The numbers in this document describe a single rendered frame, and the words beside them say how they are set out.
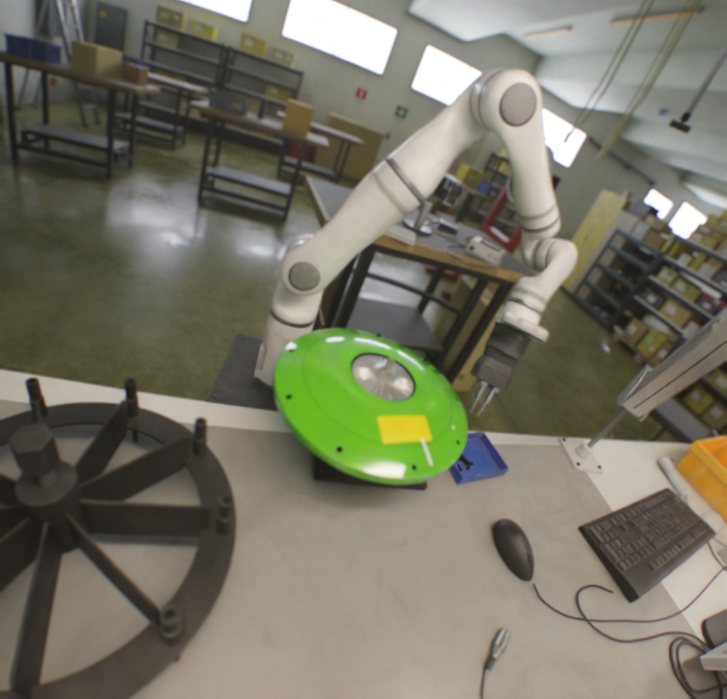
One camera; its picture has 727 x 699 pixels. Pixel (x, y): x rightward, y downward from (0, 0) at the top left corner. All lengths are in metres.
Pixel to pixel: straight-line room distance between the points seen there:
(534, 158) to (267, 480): 0.64
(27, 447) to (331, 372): 0.34
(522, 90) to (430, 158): 0.16
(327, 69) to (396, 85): 1.60
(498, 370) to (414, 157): 0.41
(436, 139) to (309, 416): 0.45
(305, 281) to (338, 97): 8.64
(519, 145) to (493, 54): 9.64
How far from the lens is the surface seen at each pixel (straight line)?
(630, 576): 0.85
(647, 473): 1.24
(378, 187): 0.58
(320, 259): 0.61
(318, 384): 0.49
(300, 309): 0.69
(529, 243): 0.75
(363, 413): 0.47
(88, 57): 4.93
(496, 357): 0.72
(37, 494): 0.42
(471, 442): 0.81
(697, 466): 1.37
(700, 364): 0.74
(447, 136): 0.63
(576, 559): 0.80
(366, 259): 1.65
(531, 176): 0.65
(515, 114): 0.60
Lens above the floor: 1.41
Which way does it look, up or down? 30 degrees down
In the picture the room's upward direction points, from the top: 24 degrees clockwise
